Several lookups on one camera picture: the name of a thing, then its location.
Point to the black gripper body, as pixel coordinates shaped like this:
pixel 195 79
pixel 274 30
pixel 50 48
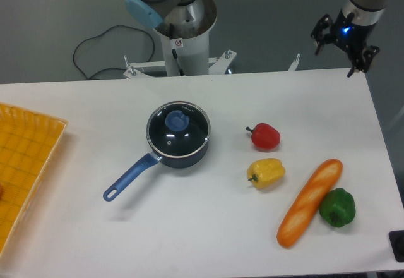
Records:
pixel 351 30

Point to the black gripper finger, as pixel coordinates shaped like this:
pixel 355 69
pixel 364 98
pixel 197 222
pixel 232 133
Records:
pixel 319 36
pixel 361 60

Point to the glass lid blue knob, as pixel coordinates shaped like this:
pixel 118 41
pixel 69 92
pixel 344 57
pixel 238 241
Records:
pixel 178 129

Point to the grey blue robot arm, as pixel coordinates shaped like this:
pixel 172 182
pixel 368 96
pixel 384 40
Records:
pixel 163 7

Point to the red bell pepper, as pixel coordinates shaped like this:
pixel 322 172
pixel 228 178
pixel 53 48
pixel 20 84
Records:
pixel 264 136

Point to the green bell pepper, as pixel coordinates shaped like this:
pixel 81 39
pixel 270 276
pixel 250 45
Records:
pixel 338 208

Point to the yellow bell pepper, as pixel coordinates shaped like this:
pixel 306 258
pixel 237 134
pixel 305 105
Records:
pixel 263 173

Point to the orange baguette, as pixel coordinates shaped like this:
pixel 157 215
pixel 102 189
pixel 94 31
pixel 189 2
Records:
pixel 307 202

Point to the dark blue saucepan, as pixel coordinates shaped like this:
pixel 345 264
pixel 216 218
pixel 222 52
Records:
pixel 147 161

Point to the black table grommet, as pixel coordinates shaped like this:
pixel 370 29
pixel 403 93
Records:
pixel 396 241

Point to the yellow woven basket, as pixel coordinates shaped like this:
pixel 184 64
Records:
pixel 28 141

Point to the white table leg bracket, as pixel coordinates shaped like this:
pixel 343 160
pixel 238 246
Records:
pixel 295 63

